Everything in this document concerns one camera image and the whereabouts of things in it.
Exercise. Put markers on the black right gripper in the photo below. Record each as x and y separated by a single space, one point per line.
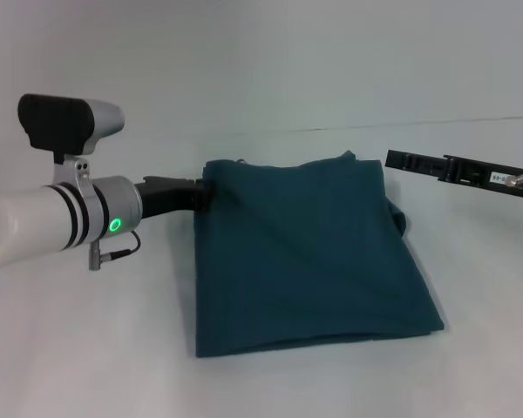
492 176

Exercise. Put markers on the teal blue shirt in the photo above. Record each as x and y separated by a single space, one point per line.
305 261

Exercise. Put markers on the silver black wrist camera box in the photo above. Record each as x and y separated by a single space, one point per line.
61 126

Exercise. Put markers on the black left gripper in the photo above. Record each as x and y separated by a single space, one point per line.
165 198

